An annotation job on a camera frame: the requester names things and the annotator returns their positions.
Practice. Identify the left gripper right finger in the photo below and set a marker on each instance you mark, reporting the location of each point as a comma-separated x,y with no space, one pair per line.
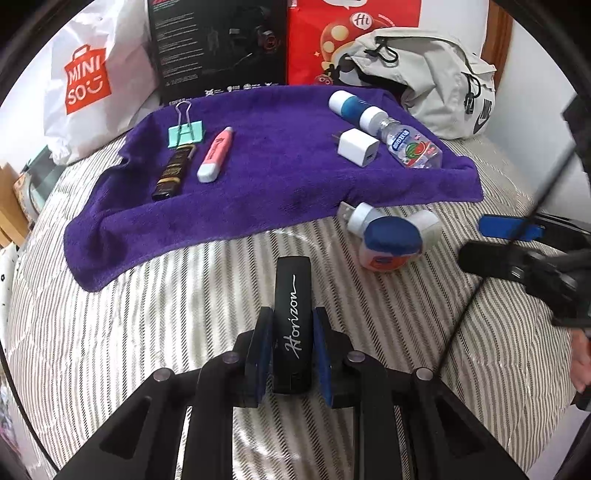
334,375

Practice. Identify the black product box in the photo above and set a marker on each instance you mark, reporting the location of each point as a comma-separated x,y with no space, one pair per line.
206,47

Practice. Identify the white Miniso shopping bag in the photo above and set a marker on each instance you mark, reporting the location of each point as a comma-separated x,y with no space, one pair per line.
102,81

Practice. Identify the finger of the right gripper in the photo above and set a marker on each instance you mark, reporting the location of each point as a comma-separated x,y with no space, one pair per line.
506,227
490,260

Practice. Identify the black Horizon case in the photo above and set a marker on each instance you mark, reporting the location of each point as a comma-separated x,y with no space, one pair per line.
293,327

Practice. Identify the black gold tube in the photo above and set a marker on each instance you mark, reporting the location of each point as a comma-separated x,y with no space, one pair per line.
169,183

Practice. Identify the grey Nike waist bag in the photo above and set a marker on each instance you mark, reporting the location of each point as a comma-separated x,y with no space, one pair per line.
443,85

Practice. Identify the small white bottle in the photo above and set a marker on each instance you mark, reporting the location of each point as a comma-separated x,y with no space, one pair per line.
358,218

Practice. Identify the purple towel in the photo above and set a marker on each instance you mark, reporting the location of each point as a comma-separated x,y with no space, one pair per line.
282,169

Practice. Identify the person's right hand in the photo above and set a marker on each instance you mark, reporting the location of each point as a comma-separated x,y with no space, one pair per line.
580,369

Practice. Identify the white usb charger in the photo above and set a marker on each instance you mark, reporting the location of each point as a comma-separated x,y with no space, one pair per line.
356,146

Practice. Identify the red paper gift bag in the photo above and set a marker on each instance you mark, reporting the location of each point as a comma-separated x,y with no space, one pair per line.
319,33

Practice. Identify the wooden bed headboard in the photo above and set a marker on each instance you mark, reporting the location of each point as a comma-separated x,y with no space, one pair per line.
13,223

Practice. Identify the small white cream jar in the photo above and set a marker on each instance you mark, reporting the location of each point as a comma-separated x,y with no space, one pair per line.
429,226

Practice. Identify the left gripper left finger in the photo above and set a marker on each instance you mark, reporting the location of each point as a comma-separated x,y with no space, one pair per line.
257,360

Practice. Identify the blue lid vaseline jar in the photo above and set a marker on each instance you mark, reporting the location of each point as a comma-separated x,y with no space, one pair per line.
388,243

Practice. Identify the clear sanitizer bottle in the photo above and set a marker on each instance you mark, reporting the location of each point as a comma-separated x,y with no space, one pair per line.
409,146

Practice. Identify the white blue labelled bottle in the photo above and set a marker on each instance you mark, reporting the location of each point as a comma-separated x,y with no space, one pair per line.
357,112

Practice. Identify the green binder clip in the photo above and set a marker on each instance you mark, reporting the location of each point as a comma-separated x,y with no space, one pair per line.
186,131

